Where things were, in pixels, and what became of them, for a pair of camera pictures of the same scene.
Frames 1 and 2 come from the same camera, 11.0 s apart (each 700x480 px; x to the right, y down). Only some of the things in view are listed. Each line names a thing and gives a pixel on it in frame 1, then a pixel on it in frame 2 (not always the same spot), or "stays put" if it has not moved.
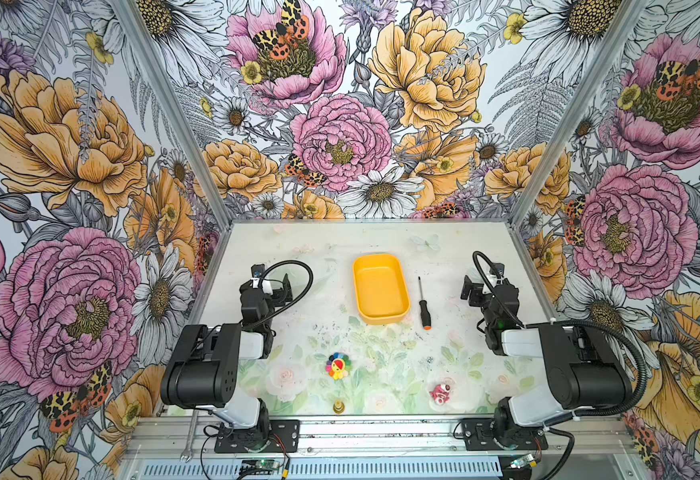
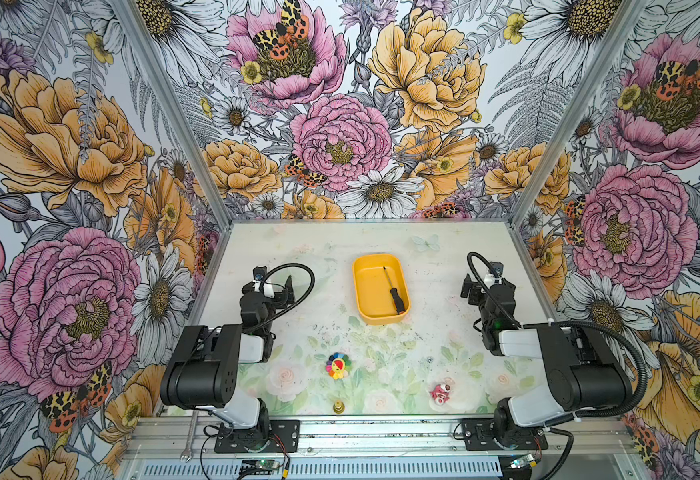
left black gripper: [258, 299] stays put
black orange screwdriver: [424, 310] to [396, 297]
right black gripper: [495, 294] stays put
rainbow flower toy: [338, 365] stays put
